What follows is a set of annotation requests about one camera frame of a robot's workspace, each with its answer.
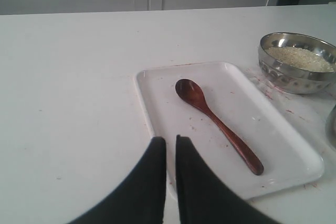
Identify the white rectangular plastic tray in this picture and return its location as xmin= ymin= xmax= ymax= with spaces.
xmin=134 ymin=62 xmax=324 ymax=199

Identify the wide steel bowl with rice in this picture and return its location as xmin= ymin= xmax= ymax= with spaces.
xmin=258 ymin=33 xmax=335 ymax=94

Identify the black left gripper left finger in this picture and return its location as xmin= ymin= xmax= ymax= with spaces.
xmin=71 ymin=137 xmax=166 ymax=223

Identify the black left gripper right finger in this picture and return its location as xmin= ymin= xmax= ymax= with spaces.
xmin=175 ymin=135 xmax=277 ymax=223

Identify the brown wooden spoon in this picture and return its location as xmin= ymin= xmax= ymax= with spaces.
xmin=175 ymin=79 xmax=264 ymax=176

